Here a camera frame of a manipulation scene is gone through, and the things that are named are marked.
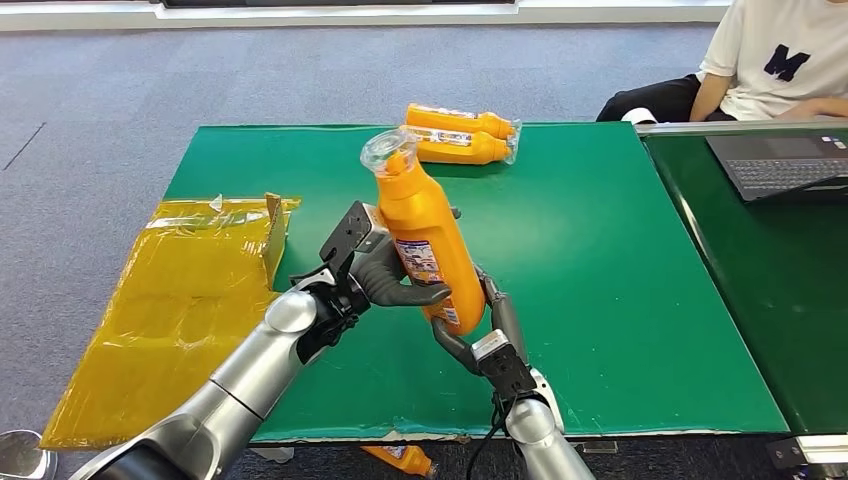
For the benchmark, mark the green table mat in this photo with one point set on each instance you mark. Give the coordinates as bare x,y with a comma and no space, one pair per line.
596,265

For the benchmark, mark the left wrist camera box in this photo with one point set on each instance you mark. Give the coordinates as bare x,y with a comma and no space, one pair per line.
351,232

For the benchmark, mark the dark laptop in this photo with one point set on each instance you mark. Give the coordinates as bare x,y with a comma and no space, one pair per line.
782,166

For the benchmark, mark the person's left forearm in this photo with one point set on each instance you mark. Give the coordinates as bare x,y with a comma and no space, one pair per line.
815,108

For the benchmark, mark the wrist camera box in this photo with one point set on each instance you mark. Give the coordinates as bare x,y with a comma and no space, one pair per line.
351,232
503,364

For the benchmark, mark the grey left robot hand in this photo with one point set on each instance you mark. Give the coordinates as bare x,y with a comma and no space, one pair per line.
391,288

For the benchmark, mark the round silver metal base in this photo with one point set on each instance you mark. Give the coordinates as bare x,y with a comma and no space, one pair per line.
23,457

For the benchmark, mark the person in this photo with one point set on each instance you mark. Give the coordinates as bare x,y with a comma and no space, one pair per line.
775,60

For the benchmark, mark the orange detergent bottle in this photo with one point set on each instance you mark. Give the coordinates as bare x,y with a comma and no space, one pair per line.
401,458
457,120
457,149
424,225

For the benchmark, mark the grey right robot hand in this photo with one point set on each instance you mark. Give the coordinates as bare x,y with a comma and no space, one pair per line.
510,318

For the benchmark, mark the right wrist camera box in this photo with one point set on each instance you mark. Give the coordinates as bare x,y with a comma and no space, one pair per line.
503,364

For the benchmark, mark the green topped side table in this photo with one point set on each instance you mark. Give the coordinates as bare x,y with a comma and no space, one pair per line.
782,285

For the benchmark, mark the yellow taped cardboard box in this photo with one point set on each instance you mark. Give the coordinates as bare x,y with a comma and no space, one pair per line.
179,298

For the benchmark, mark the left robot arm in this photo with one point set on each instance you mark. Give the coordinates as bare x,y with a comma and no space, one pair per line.
252,378

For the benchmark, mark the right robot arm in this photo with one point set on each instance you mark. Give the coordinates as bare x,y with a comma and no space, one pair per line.
543,437

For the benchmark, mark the person's right forearm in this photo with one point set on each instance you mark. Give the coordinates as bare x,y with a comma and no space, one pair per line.
709,99

